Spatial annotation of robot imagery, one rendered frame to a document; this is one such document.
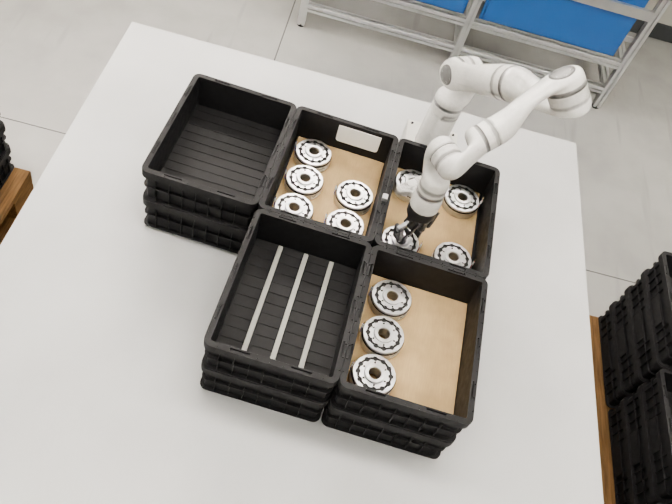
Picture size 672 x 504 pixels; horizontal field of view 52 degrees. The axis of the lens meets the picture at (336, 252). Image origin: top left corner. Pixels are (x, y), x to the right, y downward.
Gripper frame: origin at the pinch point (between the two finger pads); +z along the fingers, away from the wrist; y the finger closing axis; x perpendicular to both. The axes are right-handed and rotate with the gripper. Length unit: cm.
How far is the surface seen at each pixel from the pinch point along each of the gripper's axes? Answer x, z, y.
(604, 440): -70, 71, 61
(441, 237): -3.0, 2.2, 10.5
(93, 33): 207, 85, -1
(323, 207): 20.2, 2.2, -13.5
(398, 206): 11.1, 2.2, 6.2
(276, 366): -17, -8, -54
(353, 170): 27.6, 2.2, 2.3
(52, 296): 34, 15, -83
